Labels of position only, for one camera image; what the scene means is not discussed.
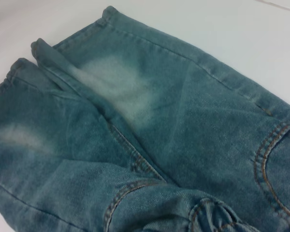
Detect blue faded denim shorts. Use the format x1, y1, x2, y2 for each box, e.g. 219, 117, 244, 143
0, 6, 290, 232

